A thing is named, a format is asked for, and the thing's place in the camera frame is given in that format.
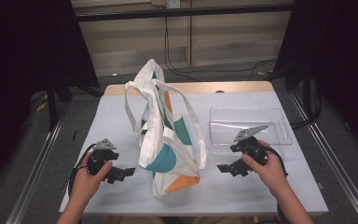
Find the white wall socket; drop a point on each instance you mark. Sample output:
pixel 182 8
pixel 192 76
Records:
pixel 173 3

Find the black stand leg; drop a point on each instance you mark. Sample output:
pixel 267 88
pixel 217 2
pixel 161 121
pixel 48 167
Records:
pixel 52 105
pixel 306 90

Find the metal floor rail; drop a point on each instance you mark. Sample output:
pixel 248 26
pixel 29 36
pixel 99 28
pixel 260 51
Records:
pixel 335 168
pixel 34 174

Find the black curtain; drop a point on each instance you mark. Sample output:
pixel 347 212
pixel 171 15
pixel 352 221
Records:
pixel 18 62
pixel 341 62

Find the white canvas tote bag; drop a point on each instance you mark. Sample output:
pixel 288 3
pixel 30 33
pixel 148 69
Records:
pixel 164 146

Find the person's left hand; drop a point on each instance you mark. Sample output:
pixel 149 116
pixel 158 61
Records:
pixel 85 183

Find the black horizontal bar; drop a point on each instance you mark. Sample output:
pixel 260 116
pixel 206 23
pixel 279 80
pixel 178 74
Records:
pixel 183 12

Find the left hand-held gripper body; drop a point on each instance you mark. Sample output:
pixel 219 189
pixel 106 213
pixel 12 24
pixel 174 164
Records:
pixel 101 155

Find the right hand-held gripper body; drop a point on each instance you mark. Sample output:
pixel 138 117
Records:
pixel 253 147

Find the yellow floor tape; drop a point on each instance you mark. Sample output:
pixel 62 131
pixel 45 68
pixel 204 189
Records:
pixel 42 106

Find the pale blue table mat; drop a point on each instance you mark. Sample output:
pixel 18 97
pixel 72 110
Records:
pixel 112 124

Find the person's right hand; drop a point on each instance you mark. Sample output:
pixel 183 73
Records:
pixel 270 174

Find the clear plastic tray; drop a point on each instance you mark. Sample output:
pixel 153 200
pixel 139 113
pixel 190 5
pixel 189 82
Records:
pixel 230 119

